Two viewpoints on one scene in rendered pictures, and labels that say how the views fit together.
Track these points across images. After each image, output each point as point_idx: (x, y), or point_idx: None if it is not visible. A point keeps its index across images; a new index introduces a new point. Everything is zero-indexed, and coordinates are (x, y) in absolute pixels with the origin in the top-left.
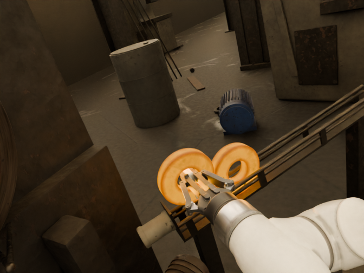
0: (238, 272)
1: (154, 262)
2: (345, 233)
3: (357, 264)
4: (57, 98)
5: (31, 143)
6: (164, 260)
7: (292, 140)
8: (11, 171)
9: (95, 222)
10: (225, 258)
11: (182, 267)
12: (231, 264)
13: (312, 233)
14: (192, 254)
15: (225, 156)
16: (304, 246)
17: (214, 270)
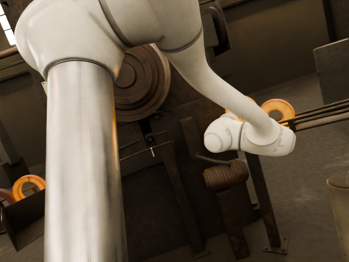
0: (312, 219)
1: None
2: (246, 127)
3: (250, 144)
4: None
5: (187, 84)
6: (271, 193)
7: (339, 108)
8: (167, 87)
9: (205, 127)
10: (311, 209)
11: (232, 161)
12: (312, 213)
13: (235, 125)
14: (290, 197)
15: (265, 104)
16: (224, 125)
17: (254, 175)
